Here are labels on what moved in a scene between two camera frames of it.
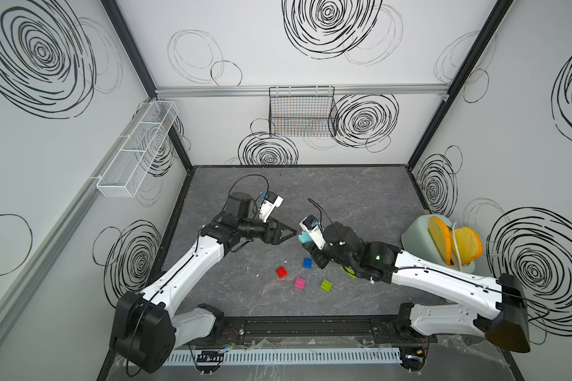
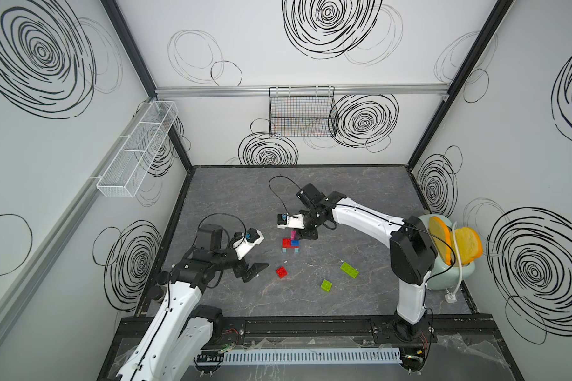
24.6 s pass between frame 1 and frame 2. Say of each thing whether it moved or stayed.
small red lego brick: stayed
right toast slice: stayed
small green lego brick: stayed
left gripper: moved
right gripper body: moved
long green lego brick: stayed
